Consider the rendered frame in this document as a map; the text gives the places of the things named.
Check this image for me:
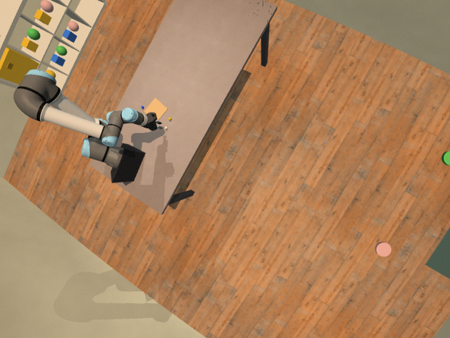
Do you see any orange flat mat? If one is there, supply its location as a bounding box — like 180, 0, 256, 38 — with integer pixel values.
144, 98, 168, 120

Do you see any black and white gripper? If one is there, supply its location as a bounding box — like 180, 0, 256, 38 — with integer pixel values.
139, 112, 163, 131

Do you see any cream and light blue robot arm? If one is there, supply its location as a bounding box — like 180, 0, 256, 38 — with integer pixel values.
14, 69, 144, 168

